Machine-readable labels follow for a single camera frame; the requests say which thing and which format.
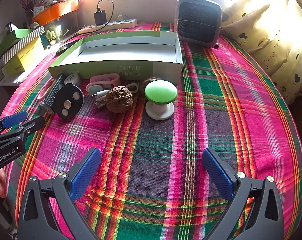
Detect plaid tablecloth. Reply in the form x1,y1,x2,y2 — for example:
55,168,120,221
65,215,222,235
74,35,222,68
0,22,302,240

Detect grey portable heater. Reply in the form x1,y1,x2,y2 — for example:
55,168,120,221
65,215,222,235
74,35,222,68
174,0,223,48

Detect light brown walnut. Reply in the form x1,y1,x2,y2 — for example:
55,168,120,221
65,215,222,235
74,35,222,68
105,86,133,113

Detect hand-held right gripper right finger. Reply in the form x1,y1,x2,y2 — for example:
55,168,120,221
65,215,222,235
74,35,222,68
201,147,285,240

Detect black charger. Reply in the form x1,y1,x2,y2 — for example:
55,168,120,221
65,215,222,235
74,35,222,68
94,10,107,26

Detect pink cable winder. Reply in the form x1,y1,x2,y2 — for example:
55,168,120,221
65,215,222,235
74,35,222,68
86,73,122,93

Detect dark brown walnut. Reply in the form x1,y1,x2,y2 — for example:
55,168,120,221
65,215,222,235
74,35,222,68
140,77,163,95

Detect small green picture card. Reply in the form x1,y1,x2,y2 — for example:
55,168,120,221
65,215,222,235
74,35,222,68
45,29,57,43

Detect black charger cable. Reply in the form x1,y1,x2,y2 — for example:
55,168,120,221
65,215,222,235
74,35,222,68
97,0,115,24

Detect green mushroom-shaped knob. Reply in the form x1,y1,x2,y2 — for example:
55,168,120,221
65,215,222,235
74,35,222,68
144,79,178,120

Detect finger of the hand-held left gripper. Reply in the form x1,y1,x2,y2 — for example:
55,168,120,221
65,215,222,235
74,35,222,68
0,116,45,153
0,110,27,137

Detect white plastic sheet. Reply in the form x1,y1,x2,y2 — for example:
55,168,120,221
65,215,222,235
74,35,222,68
0,76,24,87

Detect black smartphone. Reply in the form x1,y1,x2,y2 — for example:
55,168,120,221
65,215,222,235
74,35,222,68
56,41,74,56

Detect person's left hand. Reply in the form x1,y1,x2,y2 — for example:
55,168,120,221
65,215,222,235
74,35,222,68
0,169,7,198

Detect black round disc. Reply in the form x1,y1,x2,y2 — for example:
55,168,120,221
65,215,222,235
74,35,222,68
55,84,84,120

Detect yellow cardboard box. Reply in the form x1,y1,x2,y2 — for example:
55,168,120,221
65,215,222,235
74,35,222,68
4,36,45,75

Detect green and white cardboard box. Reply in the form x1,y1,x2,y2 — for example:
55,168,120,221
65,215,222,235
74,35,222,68
48,31,183,84

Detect orange tray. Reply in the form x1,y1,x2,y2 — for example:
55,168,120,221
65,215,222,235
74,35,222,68
32,0,79,25

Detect white power strip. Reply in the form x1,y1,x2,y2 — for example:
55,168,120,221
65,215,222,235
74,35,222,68
78,19,138,35

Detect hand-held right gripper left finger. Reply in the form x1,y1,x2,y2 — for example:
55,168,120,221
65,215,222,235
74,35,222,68
17,147,109,240

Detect striped cardboard box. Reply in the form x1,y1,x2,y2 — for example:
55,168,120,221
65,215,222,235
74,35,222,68
2,26,45,64

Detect white round cap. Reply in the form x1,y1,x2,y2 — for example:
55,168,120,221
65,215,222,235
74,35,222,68
64,73,82,87

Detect cream heart-print curtain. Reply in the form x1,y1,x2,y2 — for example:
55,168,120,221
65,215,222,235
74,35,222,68
221,0,302,105

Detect white usb cable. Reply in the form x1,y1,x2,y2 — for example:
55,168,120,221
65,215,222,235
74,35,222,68
91,82,139,110

